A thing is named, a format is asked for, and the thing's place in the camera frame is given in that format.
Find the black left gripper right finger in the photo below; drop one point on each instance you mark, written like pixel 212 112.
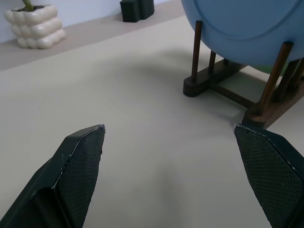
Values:
pixel 273 175

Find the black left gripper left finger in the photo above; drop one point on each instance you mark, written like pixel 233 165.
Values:
pixel 64 183

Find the blue plate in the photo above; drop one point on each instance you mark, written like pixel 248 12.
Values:
pixel 247 26

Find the dark wooden dish rack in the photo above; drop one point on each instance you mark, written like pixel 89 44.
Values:
pixel 237 83

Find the cream bubble plant pot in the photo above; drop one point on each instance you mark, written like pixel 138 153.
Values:
pixel 35 28

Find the green plant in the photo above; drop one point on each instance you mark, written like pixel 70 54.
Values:
pixel 28 4

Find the black ribbed object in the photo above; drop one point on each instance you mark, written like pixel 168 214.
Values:
pixel 136 9

